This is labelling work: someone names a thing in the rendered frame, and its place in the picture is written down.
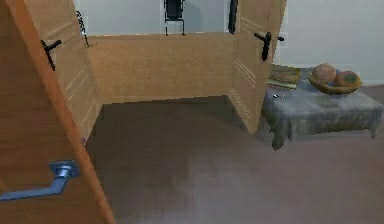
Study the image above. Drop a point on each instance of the light wooden room door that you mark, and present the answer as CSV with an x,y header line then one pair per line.
x,y
66,60
255,66

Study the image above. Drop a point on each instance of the small silver object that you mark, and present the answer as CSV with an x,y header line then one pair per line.
x,y
277,96

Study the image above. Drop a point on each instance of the green yellow book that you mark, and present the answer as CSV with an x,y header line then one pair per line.
x,y
285,76

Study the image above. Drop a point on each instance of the black chair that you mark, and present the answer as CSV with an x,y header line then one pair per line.
x,y
174,10

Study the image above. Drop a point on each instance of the grey low table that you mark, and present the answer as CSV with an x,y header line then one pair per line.
x,y
320,106

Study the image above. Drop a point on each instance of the orange round fruit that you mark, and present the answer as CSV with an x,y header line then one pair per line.
x,y
323,73
348,79

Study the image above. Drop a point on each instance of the yellow fruit bowl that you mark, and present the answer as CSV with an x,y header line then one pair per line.
x,y
333,88

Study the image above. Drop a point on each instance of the orange wooden room door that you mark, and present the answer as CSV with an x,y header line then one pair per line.
x,y
30,116

